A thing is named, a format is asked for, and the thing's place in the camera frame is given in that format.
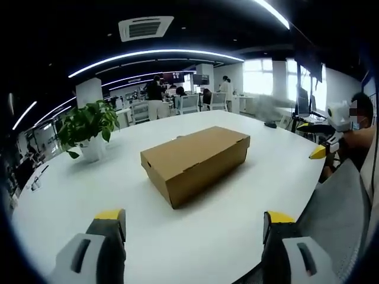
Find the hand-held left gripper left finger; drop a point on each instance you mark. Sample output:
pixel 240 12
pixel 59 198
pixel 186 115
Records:
pixel 89 254

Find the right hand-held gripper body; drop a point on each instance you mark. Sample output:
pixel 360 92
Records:
pixel 340 116

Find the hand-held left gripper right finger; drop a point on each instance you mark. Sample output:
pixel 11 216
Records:
pixel 291 254

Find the brown cardboard shoe box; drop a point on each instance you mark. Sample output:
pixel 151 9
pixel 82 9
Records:
pixel 189 156

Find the desktop computer monitor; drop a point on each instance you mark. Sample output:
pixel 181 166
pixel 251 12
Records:
pixel 303 102

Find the person's head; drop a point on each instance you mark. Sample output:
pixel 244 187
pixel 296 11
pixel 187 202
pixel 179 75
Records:
pixel 364 97

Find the small black object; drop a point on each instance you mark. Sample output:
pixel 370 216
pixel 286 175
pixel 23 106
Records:
pixel 270 124

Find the person's light shirt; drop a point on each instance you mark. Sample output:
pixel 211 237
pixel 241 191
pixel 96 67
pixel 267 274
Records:
pixel 366 180

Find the grey mesh office chair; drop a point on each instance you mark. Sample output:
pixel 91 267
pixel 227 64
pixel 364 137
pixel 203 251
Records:
pixel 331 204

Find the hanging black screen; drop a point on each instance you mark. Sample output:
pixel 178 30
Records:
pixel 312 69

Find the small white desk items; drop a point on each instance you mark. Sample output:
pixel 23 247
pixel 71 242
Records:
pixel 37 183

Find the white mesh office chair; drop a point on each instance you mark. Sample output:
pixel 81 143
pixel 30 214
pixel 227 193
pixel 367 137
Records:
pixel 188 104
pixel 139 113
pixel 219 101

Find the green potted plant white pot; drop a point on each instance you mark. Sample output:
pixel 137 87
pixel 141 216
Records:
pixel 89 124

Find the short ceiling light strip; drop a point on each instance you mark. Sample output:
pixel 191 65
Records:
pixel 25 114

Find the long curved ceiling light strip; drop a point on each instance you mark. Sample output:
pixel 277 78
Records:
pixel 148 54

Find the ceiling air conditioner vent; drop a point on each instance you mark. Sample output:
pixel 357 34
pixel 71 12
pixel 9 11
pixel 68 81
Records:
pixel 145 29

